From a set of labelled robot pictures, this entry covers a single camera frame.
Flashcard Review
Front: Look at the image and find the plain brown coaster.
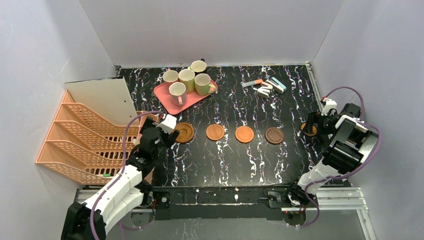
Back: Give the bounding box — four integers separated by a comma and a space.
205, 123, 226, 141

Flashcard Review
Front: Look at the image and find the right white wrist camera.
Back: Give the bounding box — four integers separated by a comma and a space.
321, 97, 337, 116

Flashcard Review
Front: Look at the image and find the pink mug near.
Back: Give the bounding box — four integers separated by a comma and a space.
162, 70, 179, 85

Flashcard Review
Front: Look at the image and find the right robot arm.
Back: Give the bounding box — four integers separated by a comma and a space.
285, 103, 378, 207

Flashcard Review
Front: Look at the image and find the brown grooved wooden coaster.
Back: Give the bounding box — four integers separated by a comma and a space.
175, 122, 195, 143

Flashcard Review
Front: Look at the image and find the green mug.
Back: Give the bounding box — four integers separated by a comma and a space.
194, 73, 217, 96

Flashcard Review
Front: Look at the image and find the light wooden coaster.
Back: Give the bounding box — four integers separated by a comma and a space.
235, 126, 255, 144

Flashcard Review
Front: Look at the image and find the pink mug large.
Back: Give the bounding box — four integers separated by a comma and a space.
168, 82, 187, 107

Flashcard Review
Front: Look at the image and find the dark brown wooden coaster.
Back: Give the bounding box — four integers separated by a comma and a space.
264, 127, 285, 145

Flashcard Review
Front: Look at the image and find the orange desk organiser box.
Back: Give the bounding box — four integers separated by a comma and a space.
132, 110, 160, 181

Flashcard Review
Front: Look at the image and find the yellow-green mug centre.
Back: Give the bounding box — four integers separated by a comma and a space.
178, 68, 196, 93

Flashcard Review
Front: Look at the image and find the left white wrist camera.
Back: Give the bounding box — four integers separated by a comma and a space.
156, 114, 177, 134

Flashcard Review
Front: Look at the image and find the orange file rack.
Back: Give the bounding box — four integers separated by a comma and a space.
35, 92, 140, 185

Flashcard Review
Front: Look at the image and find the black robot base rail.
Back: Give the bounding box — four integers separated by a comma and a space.
71, 185, 369, 233

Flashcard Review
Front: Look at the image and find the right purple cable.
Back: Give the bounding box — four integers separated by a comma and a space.
299, 86, 382, 228

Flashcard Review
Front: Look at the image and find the white board sheet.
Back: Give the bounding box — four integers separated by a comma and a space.
64, 76, 138, 126

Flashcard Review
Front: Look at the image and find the orange black round coaster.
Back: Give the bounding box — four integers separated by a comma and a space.
300, 122, 318, 137

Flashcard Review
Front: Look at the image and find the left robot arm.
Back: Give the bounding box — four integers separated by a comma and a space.
60, 125, 180, 240

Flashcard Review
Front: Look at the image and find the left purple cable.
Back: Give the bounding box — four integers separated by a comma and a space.
89, 110, 167, 240

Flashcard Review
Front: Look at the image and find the pink serving tray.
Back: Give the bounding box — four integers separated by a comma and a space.
153, 80, 218, 115

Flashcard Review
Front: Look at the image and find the purple cable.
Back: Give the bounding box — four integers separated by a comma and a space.
299, 86, 382, 228
89, 110, 167, 240

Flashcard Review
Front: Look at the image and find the orange white marker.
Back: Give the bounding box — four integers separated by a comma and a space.
241, 78, 263, 88

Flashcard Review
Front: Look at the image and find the black mug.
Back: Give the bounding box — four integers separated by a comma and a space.
189, 58, 208, 75

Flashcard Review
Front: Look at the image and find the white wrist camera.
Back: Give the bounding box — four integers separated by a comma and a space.
156, 114, 177, 134
321, 97, 337, 116

